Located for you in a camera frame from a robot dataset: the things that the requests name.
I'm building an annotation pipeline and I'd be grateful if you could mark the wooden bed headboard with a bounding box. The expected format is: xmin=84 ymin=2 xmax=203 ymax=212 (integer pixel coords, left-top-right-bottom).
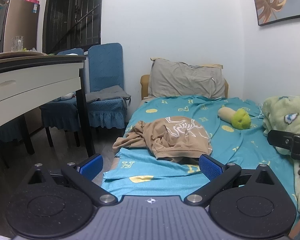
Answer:
xmin=140 ymin=74 xmax=229 ymax=101

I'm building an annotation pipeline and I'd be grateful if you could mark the grey cloth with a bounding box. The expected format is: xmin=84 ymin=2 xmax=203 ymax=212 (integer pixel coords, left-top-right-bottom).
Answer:
xmin=86 ymin=85 xmax=132 ymax=109

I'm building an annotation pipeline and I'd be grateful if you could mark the refrigerator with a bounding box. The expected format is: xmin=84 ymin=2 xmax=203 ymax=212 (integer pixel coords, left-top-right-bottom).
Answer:
xmin=0 ymin=0 xmax=41 ymax=54

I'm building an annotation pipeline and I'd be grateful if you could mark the beige and green plush toy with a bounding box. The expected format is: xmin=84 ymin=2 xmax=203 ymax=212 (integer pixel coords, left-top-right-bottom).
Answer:
xmin=217 ymin=107 xmax=252 ymax=131

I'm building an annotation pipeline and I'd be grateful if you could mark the dark barred window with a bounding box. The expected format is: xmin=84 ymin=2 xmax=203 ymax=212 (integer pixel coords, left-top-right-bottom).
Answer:
xmin=42 ymin=0 xmax=104 ymax=55

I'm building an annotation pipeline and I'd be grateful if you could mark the white table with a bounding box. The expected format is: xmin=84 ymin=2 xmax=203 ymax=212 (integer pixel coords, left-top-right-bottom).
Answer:
xmin=0 ymin=52 xmax=96 ymax=157

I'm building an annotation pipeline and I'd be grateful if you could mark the white cable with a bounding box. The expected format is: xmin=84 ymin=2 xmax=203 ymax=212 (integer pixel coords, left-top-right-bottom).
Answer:
xmin=250 ymin=91 xmax=300 ymax=119

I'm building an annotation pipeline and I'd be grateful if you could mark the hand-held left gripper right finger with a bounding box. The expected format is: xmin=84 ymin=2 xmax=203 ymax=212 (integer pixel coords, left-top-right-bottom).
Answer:
xmin=184 ymin=154 xmax=275 ymax=208

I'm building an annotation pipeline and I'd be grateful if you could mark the plate with green food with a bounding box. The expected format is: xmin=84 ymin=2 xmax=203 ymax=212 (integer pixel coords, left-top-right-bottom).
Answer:
xmin=20 ymin=47 xmax=48 ymax=56

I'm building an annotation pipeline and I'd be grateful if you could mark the tan printed t-shirt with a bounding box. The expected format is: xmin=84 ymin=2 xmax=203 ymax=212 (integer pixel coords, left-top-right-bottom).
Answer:
xmin=112 ymin=116 xmax=213 ymax=165

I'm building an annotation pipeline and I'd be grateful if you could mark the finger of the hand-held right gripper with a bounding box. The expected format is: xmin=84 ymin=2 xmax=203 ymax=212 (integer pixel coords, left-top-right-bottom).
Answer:
xmin=267 ymin=129 xmax=297 ymax=156

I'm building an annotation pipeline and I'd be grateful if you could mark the glass mug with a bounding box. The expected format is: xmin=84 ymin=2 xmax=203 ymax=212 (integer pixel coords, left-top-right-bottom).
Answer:
xmin=12 ymin=35 xmax=24 ymax=52

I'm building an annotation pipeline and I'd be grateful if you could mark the teal printed bed sheet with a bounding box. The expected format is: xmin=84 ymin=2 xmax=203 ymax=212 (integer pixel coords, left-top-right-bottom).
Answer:
xmin=101 ymin=95 xmax=300 ymax=221

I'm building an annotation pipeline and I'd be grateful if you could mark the green fleece blanket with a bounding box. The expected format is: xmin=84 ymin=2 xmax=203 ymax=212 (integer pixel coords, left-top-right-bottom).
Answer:
xmin=262 ymin=95 xmax=300 ymax=213

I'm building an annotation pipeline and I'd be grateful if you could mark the blue covered chair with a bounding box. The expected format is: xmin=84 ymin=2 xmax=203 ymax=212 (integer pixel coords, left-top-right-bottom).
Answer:
xmin=86 ymin=42 xmax=132 ymax=134
xmin=39 ymin=48 xmax=85 ymax=147
xmin=0 ymin=119 xmax=24 ymax=172

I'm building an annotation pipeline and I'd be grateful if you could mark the small white blue toy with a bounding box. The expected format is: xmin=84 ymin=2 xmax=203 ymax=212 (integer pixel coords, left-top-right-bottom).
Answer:
xmin=61 ymin=92 xmax=77 ymax=101

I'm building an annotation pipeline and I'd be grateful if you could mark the grey pillow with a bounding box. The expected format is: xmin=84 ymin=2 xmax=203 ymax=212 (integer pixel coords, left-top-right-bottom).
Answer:
xmin=148 ymin=57 xmax=226 ymax=99

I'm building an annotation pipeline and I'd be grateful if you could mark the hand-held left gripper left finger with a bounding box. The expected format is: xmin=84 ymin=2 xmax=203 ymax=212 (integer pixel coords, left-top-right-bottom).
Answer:
xmin=27 ymin=154 xmax=118 ymax=207

